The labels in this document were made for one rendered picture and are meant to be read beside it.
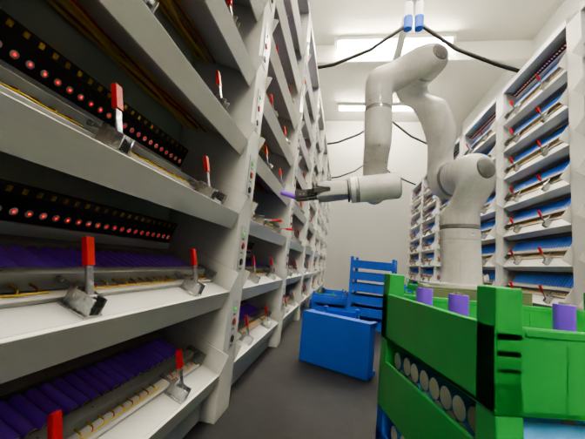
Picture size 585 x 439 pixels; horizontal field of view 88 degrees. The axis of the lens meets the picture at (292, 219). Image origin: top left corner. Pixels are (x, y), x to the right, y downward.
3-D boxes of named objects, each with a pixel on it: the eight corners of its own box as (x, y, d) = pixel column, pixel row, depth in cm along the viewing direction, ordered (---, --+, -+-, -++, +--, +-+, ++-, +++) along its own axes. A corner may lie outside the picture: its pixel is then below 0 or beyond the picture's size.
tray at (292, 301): (296, 310, 210) (305, 292, 211) (279, 327, 151) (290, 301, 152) (271, 296, 215) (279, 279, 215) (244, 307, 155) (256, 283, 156)
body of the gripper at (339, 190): (350, 183, 104) (317, 186, 106) (350, 174, 94) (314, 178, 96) (352, 205, 103) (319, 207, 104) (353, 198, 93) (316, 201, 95)
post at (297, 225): (299, 318, 218) (320, 90, 242) (298, 320, 209) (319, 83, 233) (272, 314, 222) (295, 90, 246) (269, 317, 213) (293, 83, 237)
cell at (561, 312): (565, 367, 31) (563, 301, 32) (583, 374, 29) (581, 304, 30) (548, 366, 31) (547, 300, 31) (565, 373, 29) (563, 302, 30)
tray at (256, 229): (283, 246, 147) (292, 228, 148) (243, 233, 88) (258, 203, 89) (247, 228, 152) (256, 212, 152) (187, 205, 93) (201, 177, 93)
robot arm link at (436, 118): (460, 196, 97) (428, 205, 112) (490, 186, 99) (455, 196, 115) (407, 53, 100) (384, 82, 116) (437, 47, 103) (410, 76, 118)
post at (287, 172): (280, 342, 150) (312, 20, 174) (276, 347, 141) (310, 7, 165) (241, 336, 153) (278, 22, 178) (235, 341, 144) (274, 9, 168)
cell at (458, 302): (460, 358, 30) (461, 292, 31) (472, 364, 28) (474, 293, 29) (442, 356, 30) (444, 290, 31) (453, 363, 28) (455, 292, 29)
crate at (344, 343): (366, 381, 110) (374, 375, 116) (370, 324, 113) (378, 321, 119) (299, 359, 127) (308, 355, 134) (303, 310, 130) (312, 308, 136)
